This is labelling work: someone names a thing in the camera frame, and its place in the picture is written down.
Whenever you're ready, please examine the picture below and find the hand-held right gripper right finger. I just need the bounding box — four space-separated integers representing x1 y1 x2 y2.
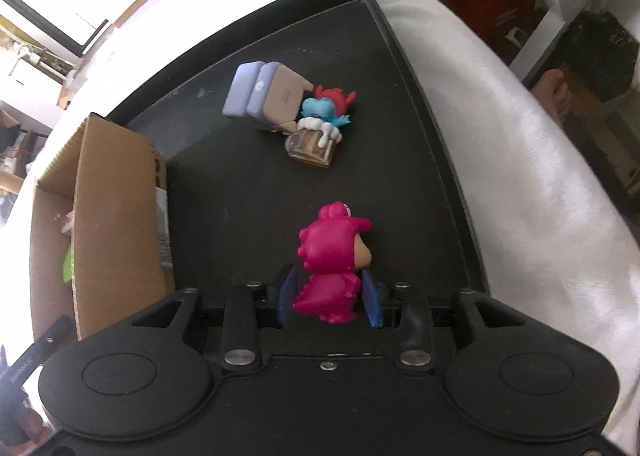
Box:
361 268 531 370

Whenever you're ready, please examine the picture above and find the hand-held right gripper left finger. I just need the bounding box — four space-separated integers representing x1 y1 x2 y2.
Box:
131 263 301 372

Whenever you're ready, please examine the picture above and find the pink dinosaur figure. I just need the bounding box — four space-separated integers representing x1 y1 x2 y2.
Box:
291 202 373 325

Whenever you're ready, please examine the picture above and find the dark red box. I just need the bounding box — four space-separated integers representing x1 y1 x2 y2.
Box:
435 0 544 63

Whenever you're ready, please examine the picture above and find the black tray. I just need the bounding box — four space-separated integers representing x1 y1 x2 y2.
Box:
95 0 494 333

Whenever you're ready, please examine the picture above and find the blue red creature figure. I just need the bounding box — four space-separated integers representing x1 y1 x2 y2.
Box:
300 85 359 130

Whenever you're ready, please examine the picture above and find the purple toy sofa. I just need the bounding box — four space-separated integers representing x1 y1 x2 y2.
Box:
222 61 316 132

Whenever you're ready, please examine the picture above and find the brown cardboard box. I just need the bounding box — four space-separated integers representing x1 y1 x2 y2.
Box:
27 112 177 343

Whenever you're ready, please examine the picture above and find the beer mug toy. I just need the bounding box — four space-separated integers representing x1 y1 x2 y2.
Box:
284 117 344 170

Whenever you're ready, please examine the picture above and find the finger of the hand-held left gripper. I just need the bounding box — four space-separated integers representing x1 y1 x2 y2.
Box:
30 315 73 362

